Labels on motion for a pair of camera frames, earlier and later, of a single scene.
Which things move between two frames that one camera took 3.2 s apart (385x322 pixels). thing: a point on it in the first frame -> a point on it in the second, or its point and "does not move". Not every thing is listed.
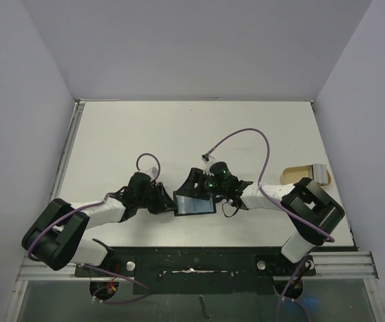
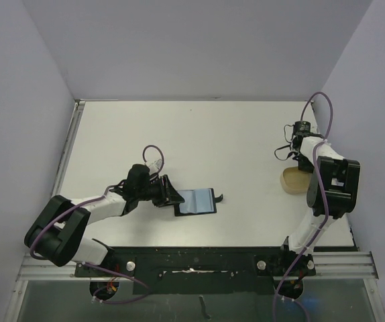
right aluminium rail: [344, 265] does not move
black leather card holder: [187, 205] does not move
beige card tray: [292, 174] does not move
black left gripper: [163, 201] -> [170, 196]
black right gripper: [196, 184] -> [304, 164]
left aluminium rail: [31, 268] does not move
